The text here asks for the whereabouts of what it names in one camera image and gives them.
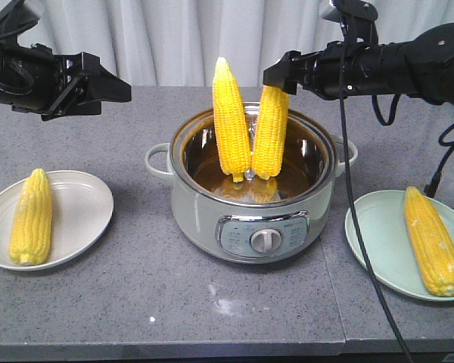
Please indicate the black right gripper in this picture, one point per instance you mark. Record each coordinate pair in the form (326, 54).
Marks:
(325, 73)

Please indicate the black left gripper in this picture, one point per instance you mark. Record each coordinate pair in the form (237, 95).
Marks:
(79, 84)

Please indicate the corn cob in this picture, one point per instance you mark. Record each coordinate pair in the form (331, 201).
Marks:
(431, 243)
(269, 140)
(31, 230)
(232, 137)

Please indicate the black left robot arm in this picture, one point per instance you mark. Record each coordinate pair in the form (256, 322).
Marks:
(33, 80)

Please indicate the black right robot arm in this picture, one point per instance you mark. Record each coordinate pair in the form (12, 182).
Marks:
(422, 68)

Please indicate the grey pleated curtain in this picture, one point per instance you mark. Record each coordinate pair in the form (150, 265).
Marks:
(177, 43)

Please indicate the cream white round plate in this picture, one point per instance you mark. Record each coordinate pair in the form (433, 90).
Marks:
(82, 208)

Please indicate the pale green electric cooking pot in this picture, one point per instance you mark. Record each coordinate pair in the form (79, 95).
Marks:
(253, 221)

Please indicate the pale green round plate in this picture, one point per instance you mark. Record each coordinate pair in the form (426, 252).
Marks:
(381, 220)

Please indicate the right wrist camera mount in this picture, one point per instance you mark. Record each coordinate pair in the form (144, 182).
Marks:
(356, 18)

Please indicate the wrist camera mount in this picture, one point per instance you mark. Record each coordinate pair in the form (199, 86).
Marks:
(18, 16)
(356, 18)

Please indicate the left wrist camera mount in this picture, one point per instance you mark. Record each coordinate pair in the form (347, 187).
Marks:
(18, 16)

